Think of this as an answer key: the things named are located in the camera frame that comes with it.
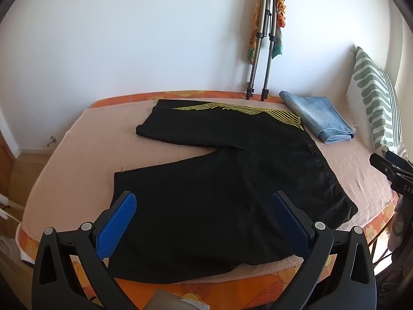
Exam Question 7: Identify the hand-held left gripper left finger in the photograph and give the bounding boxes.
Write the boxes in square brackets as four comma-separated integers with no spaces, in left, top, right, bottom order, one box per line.
[31,192,139,310]

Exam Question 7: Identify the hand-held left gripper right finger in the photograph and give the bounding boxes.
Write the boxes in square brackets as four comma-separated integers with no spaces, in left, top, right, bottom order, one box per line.
[269,190,378,310]

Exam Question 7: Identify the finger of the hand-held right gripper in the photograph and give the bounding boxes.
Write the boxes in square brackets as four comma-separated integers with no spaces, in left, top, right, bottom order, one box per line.
[370,153,402,179]
[385,150,413,170]

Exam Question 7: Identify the black pants with yellow print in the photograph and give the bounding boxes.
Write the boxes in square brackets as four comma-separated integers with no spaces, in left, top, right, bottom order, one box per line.
[111,99,359,281]

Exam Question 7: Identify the green and white patterned cloth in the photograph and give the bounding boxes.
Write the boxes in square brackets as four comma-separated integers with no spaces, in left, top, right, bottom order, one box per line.
[346,46,409,160]

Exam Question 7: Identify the folded blue jeans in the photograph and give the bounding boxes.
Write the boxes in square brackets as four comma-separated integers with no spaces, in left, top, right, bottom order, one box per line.
[278,90,356,144]

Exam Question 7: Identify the grey cloth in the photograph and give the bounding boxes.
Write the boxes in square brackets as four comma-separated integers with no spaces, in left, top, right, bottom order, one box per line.
[152,290,210,310]

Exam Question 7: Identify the wooden door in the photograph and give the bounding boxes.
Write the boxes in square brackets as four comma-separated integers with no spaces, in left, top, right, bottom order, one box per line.
[0,129,15,194]

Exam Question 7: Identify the grey metal tripod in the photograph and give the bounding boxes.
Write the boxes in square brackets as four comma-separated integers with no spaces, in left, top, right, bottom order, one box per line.
[245,0,281,101]

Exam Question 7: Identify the colourful patterned scarf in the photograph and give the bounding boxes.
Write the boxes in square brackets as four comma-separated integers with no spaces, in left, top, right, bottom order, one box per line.
[247,0,288,63]

